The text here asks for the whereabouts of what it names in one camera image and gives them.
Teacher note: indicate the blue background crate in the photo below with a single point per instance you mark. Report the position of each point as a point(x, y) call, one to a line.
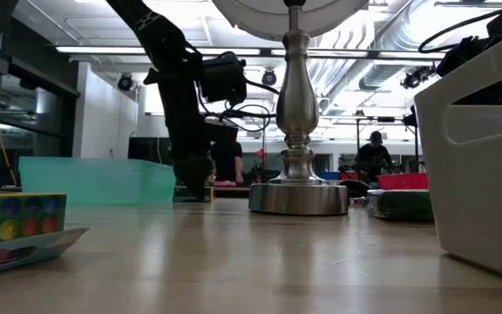
point(327, 175)

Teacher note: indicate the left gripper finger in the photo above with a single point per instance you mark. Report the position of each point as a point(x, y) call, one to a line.
point(196, 174)

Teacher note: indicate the green translucent plastic bin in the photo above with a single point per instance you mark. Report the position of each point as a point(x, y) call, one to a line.
point(94, 183)

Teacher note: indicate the red background crate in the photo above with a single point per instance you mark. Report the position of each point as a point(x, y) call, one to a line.
point(348, 175)

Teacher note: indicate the long ceiling light strip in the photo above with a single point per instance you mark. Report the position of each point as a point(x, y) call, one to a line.
point(103, 49)

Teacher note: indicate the translucent white plastic bin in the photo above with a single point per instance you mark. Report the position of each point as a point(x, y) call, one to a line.
point(482, 196)

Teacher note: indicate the black cabinet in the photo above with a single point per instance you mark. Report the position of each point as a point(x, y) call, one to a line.
point(146, 150)

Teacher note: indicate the pink background tray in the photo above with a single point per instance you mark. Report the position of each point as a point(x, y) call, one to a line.
point(225, 183)

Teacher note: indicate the black frame work table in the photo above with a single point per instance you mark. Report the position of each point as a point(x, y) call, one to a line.
point(386, 119)
point(153, 114)

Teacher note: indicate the black rounded chair back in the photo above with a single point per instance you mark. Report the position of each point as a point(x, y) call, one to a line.
point(355, 188)

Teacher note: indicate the person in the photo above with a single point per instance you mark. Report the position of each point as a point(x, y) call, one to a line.
point(227, 161)
point(373, 159)

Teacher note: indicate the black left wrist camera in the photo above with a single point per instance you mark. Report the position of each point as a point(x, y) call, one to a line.
point(222, 78)

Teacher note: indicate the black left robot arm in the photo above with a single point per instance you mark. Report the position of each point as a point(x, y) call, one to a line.
point(155, 30)

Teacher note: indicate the black ceiling spotlight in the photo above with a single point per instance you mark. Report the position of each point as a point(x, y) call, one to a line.
point(124, 82)
point(269, 77)
point(416, 77)

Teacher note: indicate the silver air duct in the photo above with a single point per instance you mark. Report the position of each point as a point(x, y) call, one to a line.
point(379, 78)

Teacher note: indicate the red plastic basket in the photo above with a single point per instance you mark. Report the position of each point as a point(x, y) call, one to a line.
point(403, 181)

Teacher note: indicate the silver table lamp white shade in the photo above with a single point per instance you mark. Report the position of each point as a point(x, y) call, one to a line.
point(298, 109)

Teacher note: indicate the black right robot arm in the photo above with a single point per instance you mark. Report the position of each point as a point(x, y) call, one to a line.
point(464, 54)

